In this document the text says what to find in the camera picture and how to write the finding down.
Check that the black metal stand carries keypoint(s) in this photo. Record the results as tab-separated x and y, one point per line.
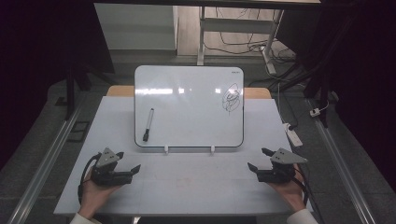
71	90

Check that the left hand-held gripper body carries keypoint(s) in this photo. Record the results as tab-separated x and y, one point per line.
107	174

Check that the black floor plate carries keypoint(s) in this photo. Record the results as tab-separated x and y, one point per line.
78	131

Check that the white whiteboard with black rim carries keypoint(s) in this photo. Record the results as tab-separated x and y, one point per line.
186	118

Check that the person's left hand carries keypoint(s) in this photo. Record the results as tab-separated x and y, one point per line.
93	199

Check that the white cabinet panel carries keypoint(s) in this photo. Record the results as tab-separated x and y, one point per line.
134	28

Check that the wooden board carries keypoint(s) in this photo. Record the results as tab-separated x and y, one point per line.
120	91

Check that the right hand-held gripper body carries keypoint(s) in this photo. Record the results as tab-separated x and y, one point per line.
280	172

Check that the white whiteboard stand foot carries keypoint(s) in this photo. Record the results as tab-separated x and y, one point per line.
212	150
166	150

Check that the person's right hand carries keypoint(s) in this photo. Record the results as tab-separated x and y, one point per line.
291	194

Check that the dark curtain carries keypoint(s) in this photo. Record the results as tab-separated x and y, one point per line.
367	77
31	46

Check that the white marker pen black cap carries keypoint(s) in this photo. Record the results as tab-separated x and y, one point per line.
149	121

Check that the white desk frame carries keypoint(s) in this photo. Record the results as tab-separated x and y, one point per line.
236	25

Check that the metal floor rail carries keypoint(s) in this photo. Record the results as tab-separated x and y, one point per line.
342	168
40	168

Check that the white power strip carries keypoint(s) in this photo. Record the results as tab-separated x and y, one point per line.
294	137

